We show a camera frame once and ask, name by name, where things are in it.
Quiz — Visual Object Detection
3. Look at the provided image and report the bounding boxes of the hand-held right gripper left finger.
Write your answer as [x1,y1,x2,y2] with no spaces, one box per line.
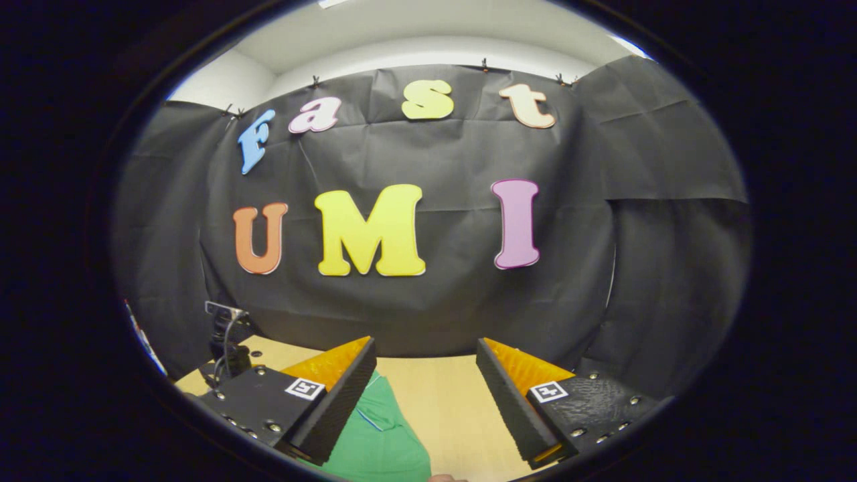
[194,336,378,467]

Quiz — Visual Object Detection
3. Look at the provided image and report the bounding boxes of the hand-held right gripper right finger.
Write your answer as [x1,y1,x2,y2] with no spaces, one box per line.
[476,337,674,469]

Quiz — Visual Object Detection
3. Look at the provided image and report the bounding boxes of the green polo T-shirt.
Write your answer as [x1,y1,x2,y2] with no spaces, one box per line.
[301,370,433,482]

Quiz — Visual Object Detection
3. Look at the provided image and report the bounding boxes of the white red striped object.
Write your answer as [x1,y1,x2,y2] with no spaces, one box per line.
[124,300,169,377]

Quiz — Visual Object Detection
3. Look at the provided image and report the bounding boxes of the black backdrop cloth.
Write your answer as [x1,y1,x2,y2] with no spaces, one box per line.
[110,55,754,402]

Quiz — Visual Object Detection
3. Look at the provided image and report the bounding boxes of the white ceiling light panel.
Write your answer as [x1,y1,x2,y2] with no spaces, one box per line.
[609,35,650,60]

